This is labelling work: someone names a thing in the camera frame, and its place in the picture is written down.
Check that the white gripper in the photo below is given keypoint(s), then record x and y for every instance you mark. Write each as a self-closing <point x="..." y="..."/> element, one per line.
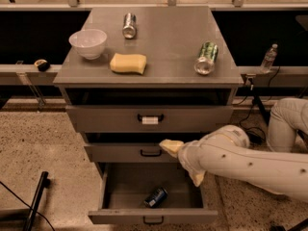
<point x="190" y="159"/>

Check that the blue pepsi can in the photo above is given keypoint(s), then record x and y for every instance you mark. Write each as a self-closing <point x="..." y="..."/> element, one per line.
<point x="156" y="198"/>

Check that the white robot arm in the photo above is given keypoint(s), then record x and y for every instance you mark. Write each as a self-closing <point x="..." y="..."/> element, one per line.
<point x="226" y="153"/>

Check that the grey bottom drawer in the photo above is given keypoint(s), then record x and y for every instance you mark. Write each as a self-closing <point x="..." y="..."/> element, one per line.
<point x="125" y="186"/>

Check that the grey drawer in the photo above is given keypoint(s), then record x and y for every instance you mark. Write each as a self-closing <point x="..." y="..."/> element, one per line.
<point x="127" y="118"/>
<point x="125" y="186"/>
<point x="127" y="153"/>

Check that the grey middle drawer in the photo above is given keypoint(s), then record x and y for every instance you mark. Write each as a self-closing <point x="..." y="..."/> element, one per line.
<point x="127" y="153"/>

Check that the green can lying down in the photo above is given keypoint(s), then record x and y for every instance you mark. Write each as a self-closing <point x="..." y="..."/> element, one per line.
<point x="206" y="60"/>

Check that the grey drawer cabinet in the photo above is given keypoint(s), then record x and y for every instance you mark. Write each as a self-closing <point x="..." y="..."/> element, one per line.
<point x="170" y="38"/>

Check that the grey top drawer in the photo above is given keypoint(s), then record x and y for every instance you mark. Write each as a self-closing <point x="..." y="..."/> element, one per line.
<point x="127" y="118"/>

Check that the silver can lying down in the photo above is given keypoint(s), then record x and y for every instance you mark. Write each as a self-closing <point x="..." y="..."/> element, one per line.
<point x="129" y="28"/>

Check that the person leg beige trousers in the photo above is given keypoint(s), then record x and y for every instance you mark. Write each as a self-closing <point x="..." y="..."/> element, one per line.
<point x="287" y="117"/>

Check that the yellow sponge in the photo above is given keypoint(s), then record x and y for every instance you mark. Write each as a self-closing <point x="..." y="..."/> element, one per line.
<point x="124" y="63"/>

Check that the clear plastic water bottle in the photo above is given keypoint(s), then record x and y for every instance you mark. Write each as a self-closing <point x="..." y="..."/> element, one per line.
<point x="269" y="58"/>

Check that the black chair base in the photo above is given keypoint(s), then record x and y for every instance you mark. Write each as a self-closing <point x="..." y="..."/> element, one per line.
<point x="300" y="226"/>

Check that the black stand leg left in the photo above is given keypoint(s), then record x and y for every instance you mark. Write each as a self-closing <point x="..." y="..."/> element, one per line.
<point x="43" y="183"/>

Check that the white bowl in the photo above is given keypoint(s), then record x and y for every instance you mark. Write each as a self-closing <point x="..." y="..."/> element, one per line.
<point x="89" y="43"/>

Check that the black yellow tape measure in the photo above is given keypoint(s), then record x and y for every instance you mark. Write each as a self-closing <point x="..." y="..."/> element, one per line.
<point x="42" y="65"/>

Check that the white label on handle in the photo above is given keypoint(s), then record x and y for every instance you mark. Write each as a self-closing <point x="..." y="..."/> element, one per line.
<point x="149" y="120"/>

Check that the black power adapter with cable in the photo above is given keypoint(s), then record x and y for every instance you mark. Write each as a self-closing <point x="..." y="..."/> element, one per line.
<point x="249" y="89"/>

